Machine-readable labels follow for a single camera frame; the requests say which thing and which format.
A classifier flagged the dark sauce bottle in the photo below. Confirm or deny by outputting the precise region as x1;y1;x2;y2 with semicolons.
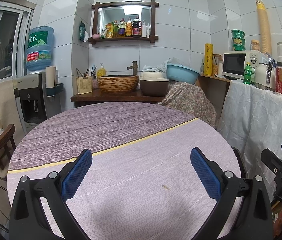
132;17;142;37

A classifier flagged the bronze faucet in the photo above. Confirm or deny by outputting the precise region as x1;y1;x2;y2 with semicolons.
127;61;140;75

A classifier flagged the light blue towel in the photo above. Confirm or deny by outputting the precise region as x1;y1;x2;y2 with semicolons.
142;57;179;73

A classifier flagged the brown rice cooker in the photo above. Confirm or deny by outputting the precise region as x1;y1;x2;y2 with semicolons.
140;71;169;97

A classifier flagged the white microwave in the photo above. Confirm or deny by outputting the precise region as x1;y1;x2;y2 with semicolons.
222;50;267;80

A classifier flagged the beige chopstick holder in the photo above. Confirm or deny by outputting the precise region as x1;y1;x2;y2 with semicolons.
76;76;93;95

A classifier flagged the blue plastic basin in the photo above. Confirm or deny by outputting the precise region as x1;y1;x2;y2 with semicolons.
166;63;201;85

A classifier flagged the stack of yellow paper cups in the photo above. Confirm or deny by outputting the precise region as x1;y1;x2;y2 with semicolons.
255;0;272;55

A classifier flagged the white electric kettle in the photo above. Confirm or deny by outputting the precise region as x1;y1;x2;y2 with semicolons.
253;54;276;90

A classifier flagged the light wooden cabinet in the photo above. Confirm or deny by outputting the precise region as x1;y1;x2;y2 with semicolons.
197;74;231;120

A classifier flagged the blue water jug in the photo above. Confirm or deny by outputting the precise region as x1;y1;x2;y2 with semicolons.
25;26;55;72

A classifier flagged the green soda bottle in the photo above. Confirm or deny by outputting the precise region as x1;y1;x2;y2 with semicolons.
243;62;253;85

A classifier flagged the yellow seasoning packet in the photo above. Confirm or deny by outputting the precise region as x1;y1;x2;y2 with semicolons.
100;23;114;38

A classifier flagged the glass jar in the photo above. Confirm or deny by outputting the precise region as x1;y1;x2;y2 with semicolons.
212;54;224;76

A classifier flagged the paper cup dispenser tube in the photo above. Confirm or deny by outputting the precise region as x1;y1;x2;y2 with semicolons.
45;66;64;97

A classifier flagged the woven basin sink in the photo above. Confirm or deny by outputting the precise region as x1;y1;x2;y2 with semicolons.
97;74;140;93

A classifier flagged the white cloth cover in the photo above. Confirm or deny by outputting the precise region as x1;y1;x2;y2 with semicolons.
217;79;282;180

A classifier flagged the yellow roll tube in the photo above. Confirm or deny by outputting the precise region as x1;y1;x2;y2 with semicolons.
204;43;214;76

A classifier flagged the dark wooden counter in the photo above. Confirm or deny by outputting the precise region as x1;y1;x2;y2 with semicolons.
70;89;167;108

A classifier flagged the paisley patterned cloth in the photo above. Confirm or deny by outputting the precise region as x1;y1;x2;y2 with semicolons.
156;81;217;130

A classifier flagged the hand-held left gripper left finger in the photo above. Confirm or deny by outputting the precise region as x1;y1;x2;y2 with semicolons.
8;149;96;240

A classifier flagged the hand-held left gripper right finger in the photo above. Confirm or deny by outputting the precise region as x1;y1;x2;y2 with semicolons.
188;147;274;240

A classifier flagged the bundle of dark chopsticks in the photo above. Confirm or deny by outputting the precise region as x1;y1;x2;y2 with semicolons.
76;66;97;78

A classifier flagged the sliding window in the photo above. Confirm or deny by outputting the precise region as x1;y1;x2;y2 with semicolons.
0;0;35;84

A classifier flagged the grey water dispenser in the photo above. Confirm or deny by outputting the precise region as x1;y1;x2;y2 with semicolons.
13;71;63;130

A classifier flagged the wooden framed mirror shelf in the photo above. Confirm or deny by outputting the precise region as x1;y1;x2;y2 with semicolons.
89;0;159;45

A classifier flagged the purple label bottle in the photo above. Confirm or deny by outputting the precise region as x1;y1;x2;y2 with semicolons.
118;19;127;37

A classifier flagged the green hanging tissue pack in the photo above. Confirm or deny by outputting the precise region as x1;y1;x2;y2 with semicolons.
79;22;90;42

